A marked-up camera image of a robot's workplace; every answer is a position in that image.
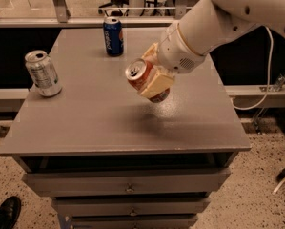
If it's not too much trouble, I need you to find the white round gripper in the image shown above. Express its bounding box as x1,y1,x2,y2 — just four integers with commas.
138,22,205,98

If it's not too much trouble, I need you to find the red coke can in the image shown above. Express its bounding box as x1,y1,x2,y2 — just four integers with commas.
125,58,174,103

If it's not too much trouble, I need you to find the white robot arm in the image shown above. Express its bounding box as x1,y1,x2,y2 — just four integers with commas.
138,0,285,98

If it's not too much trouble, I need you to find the blue pepsi can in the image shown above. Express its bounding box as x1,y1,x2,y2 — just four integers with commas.
103,17,124,56

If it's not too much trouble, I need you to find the silver soda can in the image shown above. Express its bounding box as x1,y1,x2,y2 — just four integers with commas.
25,50,62,97

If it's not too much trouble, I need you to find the black office chair base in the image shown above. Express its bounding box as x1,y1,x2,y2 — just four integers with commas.
98,0,129,16

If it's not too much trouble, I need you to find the grey drawer cabinet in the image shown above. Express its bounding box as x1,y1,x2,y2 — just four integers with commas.
0,27,252,229

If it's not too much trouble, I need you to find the top grey drawer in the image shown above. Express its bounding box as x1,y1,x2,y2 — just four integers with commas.
23,168,231,198

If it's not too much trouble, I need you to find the grey drawer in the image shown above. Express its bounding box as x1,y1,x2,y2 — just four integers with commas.
52,197,210,217
23,168,231,198
71,215,198,229

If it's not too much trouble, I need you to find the middle grey drawer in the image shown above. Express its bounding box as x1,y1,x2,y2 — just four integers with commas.
52,197,210,217

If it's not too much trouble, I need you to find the bottom grey drawer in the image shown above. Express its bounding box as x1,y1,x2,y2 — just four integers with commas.
71,215,198,229

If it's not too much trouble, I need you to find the black and white tool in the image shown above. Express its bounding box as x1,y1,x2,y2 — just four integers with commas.
273,168,285,194

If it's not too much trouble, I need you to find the black leather shoe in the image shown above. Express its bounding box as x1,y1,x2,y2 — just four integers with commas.
0,196,21,229

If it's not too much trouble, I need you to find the metal railing frame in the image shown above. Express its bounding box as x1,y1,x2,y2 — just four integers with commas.
0,0,190,28

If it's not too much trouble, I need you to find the white cable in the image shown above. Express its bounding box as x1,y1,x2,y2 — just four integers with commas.
233,26,274,111

